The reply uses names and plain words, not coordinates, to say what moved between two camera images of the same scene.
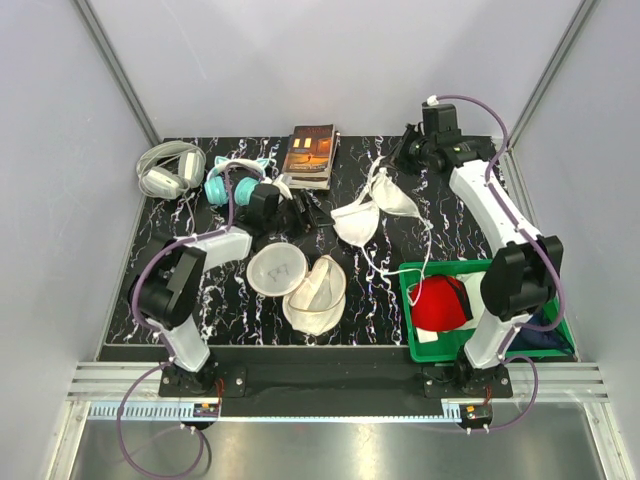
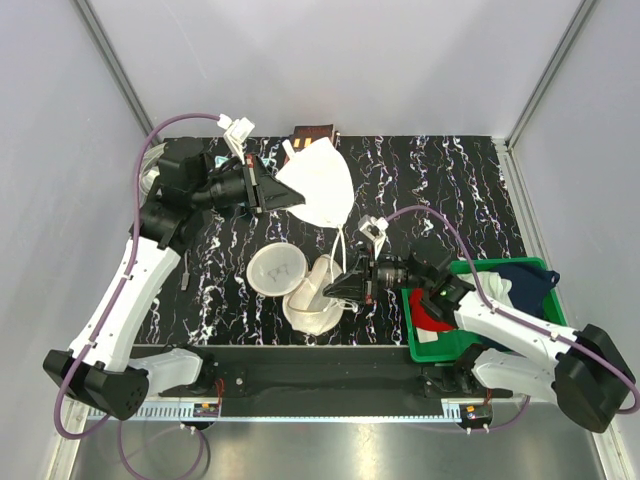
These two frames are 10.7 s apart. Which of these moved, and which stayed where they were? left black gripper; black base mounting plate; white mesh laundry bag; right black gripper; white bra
Moved: white bra; left black gripper; right black gripper
Stayed: black base mounting plate; white mesh laundry bag
